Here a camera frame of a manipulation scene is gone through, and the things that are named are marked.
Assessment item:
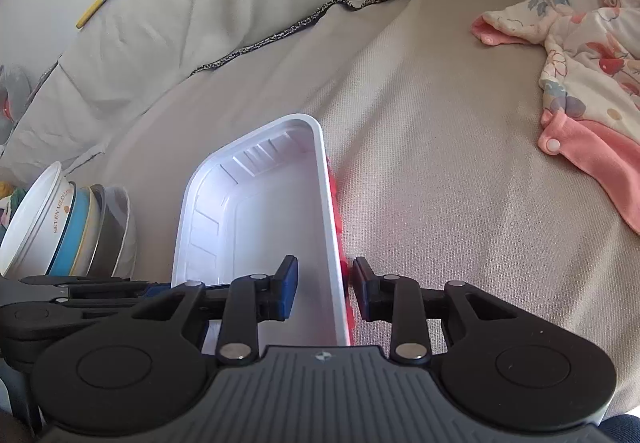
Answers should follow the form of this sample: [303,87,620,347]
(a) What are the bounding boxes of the grey cloth item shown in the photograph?
[0,65,34,144]

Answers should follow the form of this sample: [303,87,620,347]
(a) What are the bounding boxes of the white plastic bowl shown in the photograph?
[0,161,77,280]

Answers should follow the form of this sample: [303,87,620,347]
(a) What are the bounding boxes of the pink floral baby clothing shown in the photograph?
[470,0,640,236]

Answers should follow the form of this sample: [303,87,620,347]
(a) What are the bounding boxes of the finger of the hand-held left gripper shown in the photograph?
[52,281,172,310]
[19,275,132,286]

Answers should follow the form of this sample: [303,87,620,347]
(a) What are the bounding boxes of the dark blue trousers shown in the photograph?
[599,413,640,443]

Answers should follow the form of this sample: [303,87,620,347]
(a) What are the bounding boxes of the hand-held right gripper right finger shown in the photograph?
[352,256,523,360]

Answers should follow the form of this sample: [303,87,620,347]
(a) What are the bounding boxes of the yellow-rimmed white bowl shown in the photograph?
[71,185,107,277]

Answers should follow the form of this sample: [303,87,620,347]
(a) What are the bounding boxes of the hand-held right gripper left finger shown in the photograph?
[129,255,300,365]

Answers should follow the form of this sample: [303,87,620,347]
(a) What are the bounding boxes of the stainless steel basin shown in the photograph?
[87,184,138,278]

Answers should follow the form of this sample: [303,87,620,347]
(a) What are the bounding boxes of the white plastic tray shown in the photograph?
[171,113,353,350]

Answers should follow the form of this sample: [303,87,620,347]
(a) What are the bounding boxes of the blue enamel bowl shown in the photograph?
[47,183,94,277]

